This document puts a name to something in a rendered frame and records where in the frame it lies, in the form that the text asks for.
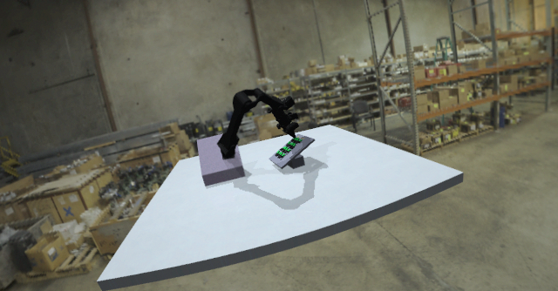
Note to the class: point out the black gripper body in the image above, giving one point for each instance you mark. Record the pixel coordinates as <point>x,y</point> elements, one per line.
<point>285,124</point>

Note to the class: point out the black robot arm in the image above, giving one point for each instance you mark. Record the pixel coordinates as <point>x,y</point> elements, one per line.
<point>242,104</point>

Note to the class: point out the grey switch panel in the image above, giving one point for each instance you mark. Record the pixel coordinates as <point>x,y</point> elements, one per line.
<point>289,154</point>

